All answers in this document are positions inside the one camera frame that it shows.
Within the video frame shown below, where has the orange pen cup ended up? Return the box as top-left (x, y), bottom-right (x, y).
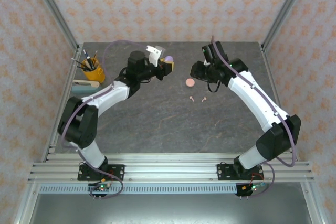
top-left (80, 58), bottom-right (106, 82)

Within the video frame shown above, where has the black pen with white cap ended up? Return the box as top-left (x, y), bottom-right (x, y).
top-left (82, 49), bottom-right (93, 70)

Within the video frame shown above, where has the teal and beige stapler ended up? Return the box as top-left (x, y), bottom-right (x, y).
top-left (71, 79), bottom-right (102, 94)

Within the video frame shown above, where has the grey metal panel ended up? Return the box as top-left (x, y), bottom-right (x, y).
top-left (27, 194), bottom-right (314, 224)

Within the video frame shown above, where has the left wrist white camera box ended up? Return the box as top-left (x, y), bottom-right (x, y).
top-left (146, 45), bottom-right (167, 68)

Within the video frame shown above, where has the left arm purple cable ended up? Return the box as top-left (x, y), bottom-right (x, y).
top-left (58, 39), bottom-right (149, 200)

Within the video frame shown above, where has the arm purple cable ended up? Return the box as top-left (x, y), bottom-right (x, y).
top-left (58, 39), bottom-right (149, 200)
top-left (211, 34), bottom-right (299, 198)

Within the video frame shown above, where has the aluminium table side rail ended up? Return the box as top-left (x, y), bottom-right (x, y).
top-left (260, 44), bottom-right (300, 162)
top-left (40, 45), bottom-right (81, 162)

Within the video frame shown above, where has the aluminium table edge rail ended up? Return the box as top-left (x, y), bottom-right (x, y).
top-left (46, 152), bottom-right (299, 162)

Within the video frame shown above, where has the aluminium frame post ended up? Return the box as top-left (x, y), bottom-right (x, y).
top-left (27, 0), bottom-right (80, 51)
top-left (261, 0), bottom-right (313, 51)

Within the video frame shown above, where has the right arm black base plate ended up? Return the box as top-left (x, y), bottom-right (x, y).
top-left (216, 163), bottom-right (263, 182)

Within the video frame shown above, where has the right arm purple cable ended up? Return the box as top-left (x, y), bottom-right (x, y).
top-left (211, 34), bottom-right (299, 198)

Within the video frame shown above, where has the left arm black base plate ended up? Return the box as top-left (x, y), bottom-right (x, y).
top-left (77, 164), bottom-right (125, 182)

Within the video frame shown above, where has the grey slotted cable duct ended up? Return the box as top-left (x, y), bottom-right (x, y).
top-left (38, 184), bottom-right (238, 195)

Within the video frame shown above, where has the aluminium frame leg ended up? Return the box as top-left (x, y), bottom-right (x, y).
top-left (14, 182), bottom-right (40, 224)
top-left (300, 182), bottom-right (324, 224)

